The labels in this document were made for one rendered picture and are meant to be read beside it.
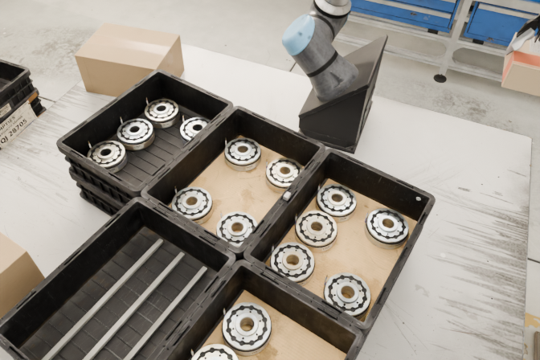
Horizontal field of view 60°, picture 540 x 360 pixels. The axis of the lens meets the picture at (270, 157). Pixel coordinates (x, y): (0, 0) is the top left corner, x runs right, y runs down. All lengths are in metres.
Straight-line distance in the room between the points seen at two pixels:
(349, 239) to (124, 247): 0.55
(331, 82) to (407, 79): 1.73
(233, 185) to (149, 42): 0.71
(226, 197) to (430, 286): 0.58
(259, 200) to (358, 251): 0.29
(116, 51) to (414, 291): 1.23
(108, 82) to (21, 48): 1.85
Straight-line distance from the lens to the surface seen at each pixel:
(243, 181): 1.27
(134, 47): 1.75
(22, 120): 2.29
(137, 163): 1.36
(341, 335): 1.00
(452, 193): 1.53
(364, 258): 1.16
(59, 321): 1.15
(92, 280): 1.17
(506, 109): 3.13
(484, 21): 2.97
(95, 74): 1.77
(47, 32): 3.67
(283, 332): 1.06
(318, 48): 1.40
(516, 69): 1.36
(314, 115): 1.49
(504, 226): 1.52
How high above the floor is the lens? 1.80
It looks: 47 degrees down
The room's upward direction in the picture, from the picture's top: 2 degrees clockwise
